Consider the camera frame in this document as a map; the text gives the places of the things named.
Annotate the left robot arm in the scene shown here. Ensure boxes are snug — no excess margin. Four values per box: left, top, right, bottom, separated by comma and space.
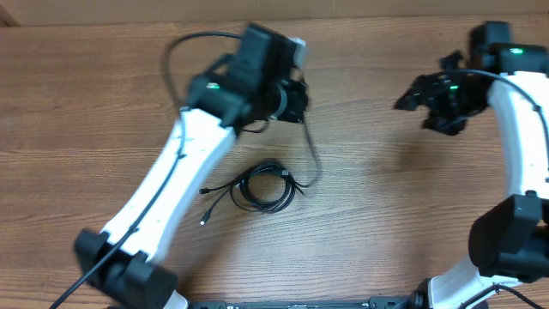
74, 23, 308, 308

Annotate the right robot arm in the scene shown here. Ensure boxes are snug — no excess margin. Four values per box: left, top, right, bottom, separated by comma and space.
395, 21, 548, 308

